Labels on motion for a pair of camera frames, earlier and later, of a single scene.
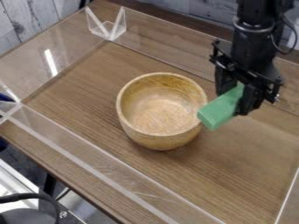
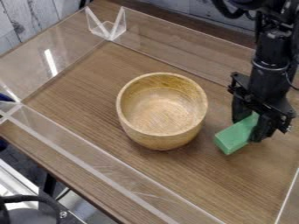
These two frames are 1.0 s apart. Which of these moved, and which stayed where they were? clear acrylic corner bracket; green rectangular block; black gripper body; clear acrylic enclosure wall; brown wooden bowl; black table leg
Moved: green rectangular block; black gripper body
Stayed: brown wooden bowl; black table leg; clear acrylic corner bracket; clear acrylic enclosure wall
